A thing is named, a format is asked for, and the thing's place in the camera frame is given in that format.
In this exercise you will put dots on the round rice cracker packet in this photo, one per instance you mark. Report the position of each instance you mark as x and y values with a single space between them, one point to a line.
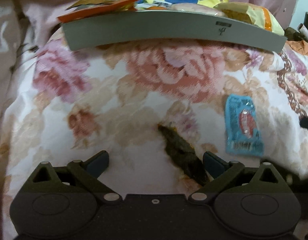
191 7

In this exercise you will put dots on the white rolled tube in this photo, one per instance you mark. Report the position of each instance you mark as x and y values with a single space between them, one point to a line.
303 30

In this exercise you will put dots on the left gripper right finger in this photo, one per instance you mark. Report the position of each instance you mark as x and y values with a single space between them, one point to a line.
223 174

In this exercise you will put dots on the light blue jelly packet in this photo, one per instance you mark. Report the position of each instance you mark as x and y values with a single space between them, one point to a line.
243 136

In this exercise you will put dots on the dark seaweed snack packet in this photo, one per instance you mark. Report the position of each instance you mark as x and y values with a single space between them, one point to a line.
183 155

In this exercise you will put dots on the floral bed sheet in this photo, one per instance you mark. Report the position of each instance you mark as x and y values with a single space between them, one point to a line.
62 105

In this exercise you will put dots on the yellow blue dinosaur snack bag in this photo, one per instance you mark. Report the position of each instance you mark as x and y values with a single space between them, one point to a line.
167 3

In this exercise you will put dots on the grey shallow cardboard box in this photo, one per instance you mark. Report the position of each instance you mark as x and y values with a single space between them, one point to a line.
126 26

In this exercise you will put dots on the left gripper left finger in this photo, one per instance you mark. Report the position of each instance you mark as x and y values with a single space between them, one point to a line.
86 174

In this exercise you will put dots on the orange cloth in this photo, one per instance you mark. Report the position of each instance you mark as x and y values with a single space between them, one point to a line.
300 47

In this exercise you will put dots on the pale pink duvet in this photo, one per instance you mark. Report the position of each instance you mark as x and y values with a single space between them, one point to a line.
24 24

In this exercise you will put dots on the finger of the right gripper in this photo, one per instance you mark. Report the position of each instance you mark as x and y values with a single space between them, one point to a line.
304 122

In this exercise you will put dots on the yellow orange bread packet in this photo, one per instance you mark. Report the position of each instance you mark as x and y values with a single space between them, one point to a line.
251 14

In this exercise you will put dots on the red orange snack packet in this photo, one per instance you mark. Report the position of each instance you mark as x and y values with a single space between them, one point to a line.
95 10

